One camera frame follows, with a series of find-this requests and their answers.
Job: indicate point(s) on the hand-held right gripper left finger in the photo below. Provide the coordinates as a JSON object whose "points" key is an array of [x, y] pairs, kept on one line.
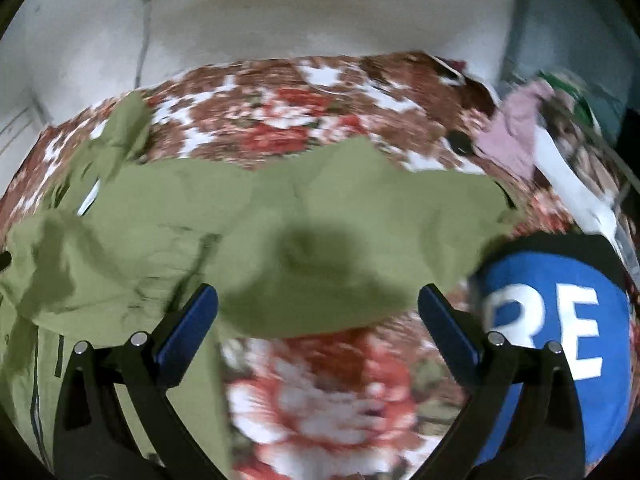
{"points": [[190, 332]]}

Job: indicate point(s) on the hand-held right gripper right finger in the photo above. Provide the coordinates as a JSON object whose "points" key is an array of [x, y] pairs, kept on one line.
{"points": [[449, 332]]}

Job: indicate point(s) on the olive green garment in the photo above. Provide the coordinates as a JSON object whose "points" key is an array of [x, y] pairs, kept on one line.
{"points": [[300, 195]]}

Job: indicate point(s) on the blue cloth with white print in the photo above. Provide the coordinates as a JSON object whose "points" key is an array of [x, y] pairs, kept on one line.
{"points": [[545, 280]]}

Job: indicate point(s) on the red floral blanket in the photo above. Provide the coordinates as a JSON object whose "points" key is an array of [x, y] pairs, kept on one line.
{"points": [[325, 400]]}

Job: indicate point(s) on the small black object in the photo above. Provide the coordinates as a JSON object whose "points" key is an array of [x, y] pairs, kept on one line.
{"points": [[460, 142]]}

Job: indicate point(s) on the pink cloth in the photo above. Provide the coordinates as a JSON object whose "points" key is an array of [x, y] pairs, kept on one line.
{"points": [[510, 125]]}

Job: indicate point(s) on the green and white cloth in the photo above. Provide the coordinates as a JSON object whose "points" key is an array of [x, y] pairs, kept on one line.
{"points": [[570, 92]]}

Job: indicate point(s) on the grey-blue cabinet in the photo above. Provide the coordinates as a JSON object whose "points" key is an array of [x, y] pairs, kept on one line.
{"points": [[565, 20]]}

